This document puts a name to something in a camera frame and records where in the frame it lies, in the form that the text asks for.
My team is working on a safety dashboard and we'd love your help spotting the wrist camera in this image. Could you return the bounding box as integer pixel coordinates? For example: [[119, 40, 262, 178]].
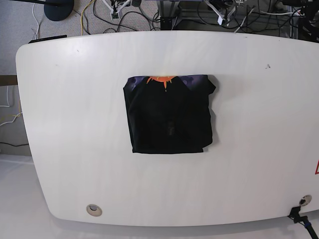
[[217, 16, 224, 25], [110, 12, 120, 20]]

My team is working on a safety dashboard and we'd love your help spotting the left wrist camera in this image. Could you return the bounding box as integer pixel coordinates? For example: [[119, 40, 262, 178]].
[[217, 16, 224, 25]]

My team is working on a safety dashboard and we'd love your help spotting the table hole grommet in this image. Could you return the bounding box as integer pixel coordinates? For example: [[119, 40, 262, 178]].
[[86, 204, 102, 217], [299, 195, 312, 207]]

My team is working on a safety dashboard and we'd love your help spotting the table hole grommet left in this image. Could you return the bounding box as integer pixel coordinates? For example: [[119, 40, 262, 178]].
[[86, 204, 102, 217]]

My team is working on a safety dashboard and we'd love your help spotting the yellow cable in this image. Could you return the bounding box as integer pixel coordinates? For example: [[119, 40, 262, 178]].
[[80, 0, 97, 35]]

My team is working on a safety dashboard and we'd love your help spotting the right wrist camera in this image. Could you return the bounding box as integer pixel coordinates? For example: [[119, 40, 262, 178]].
[[110, 12, 120, 20]]

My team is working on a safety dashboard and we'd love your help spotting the red warning sticker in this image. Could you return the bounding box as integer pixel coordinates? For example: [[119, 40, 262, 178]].
[[315, 161, 319, 175]]

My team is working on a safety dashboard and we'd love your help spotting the black T-shirt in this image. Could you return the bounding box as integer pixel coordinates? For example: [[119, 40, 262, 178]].
[[123, 75, 216, 154]]

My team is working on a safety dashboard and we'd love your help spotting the table hole grommet right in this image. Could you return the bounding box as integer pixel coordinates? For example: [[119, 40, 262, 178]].
[[299, 195, 312, 207]]

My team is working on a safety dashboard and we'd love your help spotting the black frame base bracket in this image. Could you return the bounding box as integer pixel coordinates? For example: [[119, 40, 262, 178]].
[[160, 16, 178, 31]]

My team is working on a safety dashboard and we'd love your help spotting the white cable on floor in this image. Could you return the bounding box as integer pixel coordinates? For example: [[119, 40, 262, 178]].
[[0, 86, 23, 126]]

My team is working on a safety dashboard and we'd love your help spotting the dark blue round base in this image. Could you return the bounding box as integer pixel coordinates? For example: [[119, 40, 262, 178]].
[[44, 0, 74, 21]]

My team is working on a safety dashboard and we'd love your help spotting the black clamp with cable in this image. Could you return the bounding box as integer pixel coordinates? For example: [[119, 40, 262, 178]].
[[288, 206, 319, 239]]

